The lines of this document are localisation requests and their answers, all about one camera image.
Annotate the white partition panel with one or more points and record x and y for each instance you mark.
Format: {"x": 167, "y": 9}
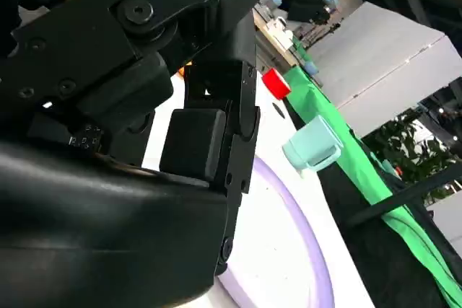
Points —
{"x": 379, "y": 59}

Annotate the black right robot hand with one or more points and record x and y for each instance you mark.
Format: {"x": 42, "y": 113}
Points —
{"x": 90, "y": 221}

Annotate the lilac plate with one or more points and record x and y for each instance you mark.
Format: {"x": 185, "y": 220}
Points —
{"x": 274, "y": 261}

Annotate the orange white toy bread roll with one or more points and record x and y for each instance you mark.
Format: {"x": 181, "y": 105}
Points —
{"x": 182, "y": 72}

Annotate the green leafy plant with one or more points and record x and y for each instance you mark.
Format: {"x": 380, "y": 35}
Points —
{"x": 404, "y": 149}

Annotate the black fabric under green cloth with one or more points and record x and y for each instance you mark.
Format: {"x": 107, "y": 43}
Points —
{"x": 361, "y": 268}

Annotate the green cloth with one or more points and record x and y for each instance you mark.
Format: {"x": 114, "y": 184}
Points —
{"x": 325, "y": 106}

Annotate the black pole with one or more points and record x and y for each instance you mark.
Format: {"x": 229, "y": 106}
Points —
{"x": 397, "y": 198}

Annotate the pale green mug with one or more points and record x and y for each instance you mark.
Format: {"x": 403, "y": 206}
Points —
{"x": 310, "y": 142}

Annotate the cluttered background workbench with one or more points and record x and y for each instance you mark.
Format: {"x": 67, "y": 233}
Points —
{"x": 278, "y": 30}

